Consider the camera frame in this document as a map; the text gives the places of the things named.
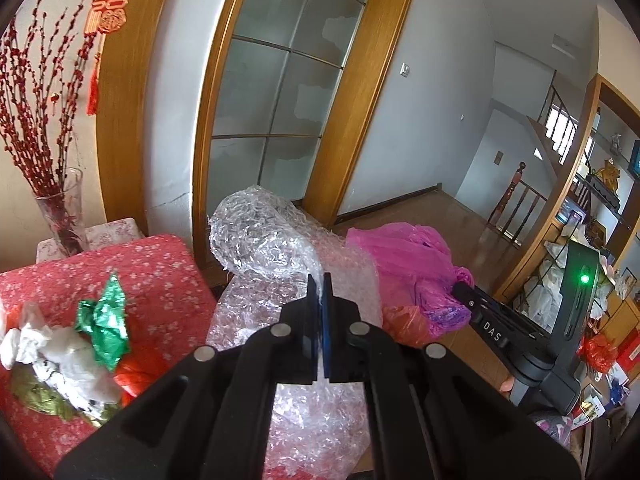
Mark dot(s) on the wooden door frame post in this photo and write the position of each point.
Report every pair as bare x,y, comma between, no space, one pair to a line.
125,160

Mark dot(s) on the red plastic bag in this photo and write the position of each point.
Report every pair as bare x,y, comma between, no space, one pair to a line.
137,375

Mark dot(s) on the wooden stair railing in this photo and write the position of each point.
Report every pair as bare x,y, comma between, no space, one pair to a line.
515,195

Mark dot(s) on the brown wall plate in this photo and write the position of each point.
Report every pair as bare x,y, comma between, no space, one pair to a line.
498,157

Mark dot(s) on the green paw print bag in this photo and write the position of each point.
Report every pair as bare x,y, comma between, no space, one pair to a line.
35,395

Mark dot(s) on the frosted glass sliding door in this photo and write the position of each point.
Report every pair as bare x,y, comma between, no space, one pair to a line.
280,90

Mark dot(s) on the pink plastic bag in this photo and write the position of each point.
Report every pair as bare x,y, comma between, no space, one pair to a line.
400,260

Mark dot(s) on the person's right hand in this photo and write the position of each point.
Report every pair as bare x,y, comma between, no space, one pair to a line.
507,384

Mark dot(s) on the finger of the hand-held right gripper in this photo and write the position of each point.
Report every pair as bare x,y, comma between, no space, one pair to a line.
492,325

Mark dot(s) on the orange plastic bag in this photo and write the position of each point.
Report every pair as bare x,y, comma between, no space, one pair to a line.
405,325

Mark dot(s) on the white paw print bag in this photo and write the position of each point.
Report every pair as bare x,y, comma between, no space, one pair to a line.
70,360

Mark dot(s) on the red berry branches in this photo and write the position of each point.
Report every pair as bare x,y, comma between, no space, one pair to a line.
30,135

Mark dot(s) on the red bag on shelf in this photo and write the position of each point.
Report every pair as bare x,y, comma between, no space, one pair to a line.
600,352

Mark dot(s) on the red hanging tassel ornament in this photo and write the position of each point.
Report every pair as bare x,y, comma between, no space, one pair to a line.
107,15

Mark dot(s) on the white floral covered stand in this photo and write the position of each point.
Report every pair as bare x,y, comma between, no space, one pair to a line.
110,232

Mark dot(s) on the bright window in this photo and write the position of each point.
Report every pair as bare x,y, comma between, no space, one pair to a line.
562,127

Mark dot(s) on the green foil wrapper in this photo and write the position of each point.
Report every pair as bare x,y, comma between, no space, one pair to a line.
105,320

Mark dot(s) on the small red lantern ornament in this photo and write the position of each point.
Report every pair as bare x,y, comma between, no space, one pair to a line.
54,98

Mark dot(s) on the white light switch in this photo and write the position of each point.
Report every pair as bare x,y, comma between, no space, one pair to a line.
406,70

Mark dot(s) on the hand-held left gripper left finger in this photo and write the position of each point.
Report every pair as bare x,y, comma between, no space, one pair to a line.
312,320

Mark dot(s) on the red floral tablecloth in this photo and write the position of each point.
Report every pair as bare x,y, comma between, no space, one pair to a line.
165,280

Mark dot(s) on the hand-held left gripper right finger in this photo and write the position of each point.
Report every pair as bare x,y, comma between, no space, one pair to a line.
327,330

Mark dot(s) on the wooden display shelf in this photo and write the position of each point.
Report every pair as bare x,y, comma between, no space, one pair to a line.
585,110

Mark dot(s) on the clear glass vase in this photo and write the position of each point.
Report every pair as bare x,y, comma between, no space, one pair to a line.
60,220

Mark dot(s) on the golden ornament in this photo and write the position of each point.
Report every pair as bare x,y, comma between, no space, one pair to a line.
607,175

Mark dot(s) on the clear bubble wrap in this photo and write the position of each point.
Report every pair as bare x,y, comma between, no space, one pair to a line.
260,260

